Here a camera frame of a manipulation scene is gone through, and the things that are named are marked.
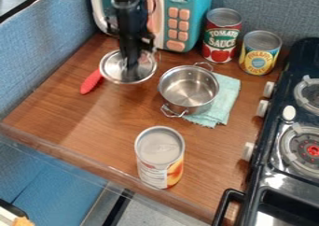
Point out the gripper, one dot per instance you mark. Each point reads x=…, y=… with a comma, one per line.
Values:
x=131, y=30

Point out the silver pot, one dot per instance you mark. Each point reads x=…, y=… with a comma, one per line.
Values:
x=189, y=89

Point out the red toy pepper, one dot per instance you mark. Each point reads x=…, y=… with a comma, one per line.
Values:
x=90, y=82

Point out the toy microwave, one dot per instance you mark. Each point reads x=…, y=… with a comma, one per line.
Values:
x=182, y=15

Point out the red tomato can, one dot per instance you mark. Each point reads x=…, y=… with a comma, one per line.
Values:
x=222, y=36

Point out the white and orange can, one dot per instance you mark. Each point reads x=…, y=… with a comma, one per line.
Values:
x=160, y=158

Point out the teal cloth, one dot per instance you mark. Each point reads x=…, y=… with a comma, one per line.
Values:
x=226, y=99

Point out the yellow pineapple can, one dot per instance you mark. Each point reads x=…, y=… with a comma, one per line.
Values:
x=259, y=53

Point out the toy stove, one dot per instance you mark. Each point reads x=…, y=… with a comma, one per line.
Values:
x=286, y=136

